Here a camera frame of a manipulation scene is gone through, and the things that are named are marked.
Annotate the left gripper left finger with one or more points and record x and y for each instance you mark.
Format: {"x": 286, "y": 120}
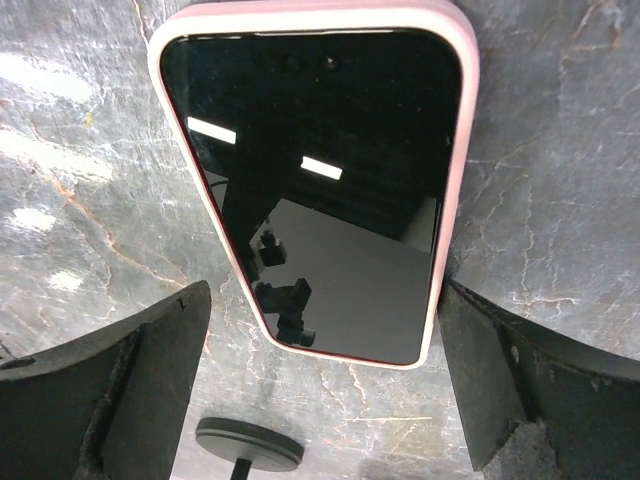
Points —
{"x": 110, "y": 404}

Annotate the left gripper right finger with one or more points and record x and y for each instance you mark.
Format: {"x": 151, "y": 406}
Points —
{"x": 534, "y": 403}

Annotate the black phone stand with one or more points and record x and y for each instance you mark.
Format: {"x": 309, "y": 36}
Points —
{"x": 248, "y": 446}

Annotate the phone with pink case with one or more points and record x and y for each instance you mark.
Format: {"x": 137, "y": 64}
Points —
{"x": 327, "y": 141}

